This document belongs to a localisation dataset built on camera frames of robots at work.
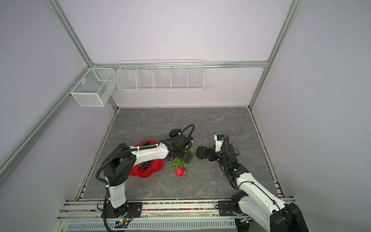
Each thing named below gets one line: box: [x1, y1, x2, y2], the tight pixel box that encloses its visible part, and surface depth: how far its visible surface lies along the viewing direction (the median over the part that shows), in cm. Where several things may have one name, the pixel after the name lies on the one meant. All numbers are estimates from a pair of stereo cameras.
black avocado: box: [196, 145, 208, 160], surface depth 91 cm
